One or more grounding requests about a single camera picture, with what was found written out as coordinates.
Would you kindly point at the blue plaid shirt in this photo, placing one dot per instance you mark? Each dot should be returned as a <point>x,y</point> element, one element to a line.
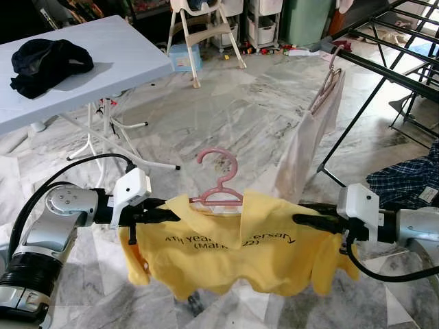
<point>408,181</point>

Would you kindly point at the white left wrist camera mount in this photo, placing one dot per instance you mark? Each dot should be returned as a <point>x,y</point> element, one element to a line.
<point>130,195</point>

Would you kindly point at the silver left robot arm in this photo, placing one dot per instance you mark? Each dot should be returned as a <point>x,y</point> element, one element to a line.
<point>62,205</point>

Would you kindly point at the pale pink shirt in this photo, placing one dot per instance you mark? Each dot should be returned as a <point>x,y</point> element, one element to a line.
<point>309,144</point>

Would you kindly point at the black metal drying rack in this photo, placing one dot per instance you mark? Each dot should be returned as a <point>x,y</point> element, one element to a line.
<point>384,72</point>

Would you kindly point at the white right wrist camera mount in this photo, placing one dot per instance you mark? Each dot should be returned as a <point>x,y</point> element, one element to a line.
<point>360,205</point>

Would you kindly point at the yellow printed t-shirt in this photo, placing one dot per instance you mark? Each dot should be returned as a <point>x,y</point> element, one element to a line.
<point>226,253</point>

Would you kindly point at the black crumpled garment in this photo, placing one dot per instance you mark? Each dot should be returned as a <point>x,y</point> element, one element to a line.
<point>48,65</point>

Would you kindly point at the light blue folding table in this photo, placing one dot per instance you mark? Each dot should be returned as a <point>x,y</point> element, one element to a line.
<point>68,68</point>

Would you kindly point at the dark red cloth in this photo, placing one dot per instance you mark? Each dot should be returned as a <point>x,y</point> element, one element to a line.
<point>343,46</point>

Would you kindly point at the dusky pink plastic hanger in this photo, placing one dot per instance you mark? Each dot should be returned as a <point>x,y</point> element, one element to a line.
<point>334,68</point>

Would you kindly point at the white plastic drawer unit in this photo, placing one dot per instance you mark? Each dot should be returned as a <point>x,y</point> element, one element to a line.
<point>264,24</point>

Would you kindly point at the green plastic bin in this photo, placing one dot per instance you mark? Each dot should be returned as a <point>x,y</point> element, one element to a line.
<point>305,20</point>

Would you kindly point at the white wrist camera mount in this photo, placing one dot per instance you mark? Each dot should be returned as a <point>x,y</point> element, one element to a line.
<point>360,205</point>
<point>130,195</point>

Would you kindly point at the white baby high chair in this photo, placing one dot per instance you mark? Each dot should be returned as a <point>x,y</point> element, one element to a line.
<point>206,27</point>

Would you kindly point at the white flat box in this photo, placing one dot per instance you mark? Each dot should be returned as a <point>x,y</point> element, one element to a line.
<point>302,51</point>

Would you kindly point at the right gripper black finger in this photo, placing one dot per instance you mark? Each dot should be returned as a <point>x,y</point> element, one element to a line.
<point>319,219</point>
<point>319,228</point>

